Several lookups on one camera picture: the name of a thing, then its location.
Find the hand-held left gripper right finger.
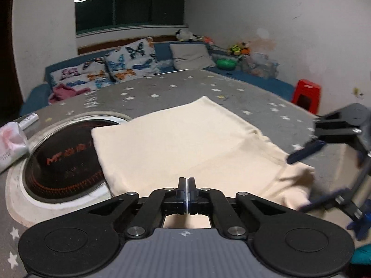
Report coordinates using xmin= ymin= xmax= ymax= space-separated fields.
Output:
xmin=187 ymin=177 xmax=286 ymax=239

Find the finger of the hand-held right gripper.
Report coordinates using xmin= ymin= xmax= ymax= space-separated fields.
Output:
xmin=286 ymin=112 xmax=363 ymax=165
xmin=300 ymin=188 xmax=353 ymax=213

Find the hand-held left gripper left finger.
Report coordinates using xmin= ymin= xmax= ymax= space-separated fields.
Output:
xmin=87 ymin=177 xmax=188 ymax=239

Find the cream sweatshirt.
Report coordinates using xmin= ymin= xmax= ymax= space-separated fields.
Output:
xmin=91 ymin=95 xmax=316 ymax=229

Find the red plastic stool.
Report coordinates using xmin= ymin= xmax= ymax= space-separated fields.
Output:
xmin=291 ymin=79 xmax=322 ymax=115

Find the grey star print tablecloth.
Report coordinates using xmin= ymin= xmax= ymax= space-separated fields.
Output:
xmin=0 ymin=69 xmax=363 ymax=278

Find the teal cloth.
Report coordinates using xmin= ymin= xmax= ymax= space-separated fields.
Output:
xmin=351 ymin=246 xmax=371 ymax=267

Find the clear plastic storage box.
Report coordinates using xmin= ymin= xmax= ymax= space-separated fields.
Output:
xmin=240 ymin=53 xmax=279 ymax=79

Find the green plastic bowl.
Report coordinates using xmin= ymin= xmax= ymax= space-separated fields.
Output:
xmin=216 ymin=59 xmax=237 ymax=70

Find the round built-in induction cooker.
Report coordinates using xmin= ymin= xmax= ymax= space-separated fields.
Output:
xmin=5 ymin=111 xmax=134 ymax=229

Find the grey cushion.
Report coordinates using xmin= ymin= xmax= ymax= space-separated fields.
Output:
xmin=170 ymin=43 xmax=216 ymax=70

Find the butterfly print cushion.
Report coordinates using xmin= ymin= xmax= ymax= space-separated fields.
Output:
xmin=104 ymin=37 xmax=161 ymax=82
xmin=50 ymin=58 xmax=115 ymax=93

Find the blue corner sofa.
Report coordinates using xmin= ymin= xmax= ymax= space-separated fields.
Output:
xmin=19 ymin=41 xmax=295 ymax=116

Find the pink cloth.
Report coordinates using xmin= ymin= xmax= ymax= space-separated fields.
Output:
xmin=48 ymin=82 xmax=90 ymax=105

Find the black and white plush toy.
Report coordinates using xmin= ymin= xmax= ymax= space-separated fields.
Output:
xmin=175 ymin=29 xmax=199 ymax=42

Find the white tube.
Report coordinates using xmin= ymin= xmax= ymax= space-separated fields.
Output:
xmin=17 ymin=113 xmax=39 ymax=129

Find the green framed window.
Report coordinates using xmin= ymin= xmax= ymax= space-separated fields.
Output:
xmin=75 ymin=0 xmax=186 ymax=37

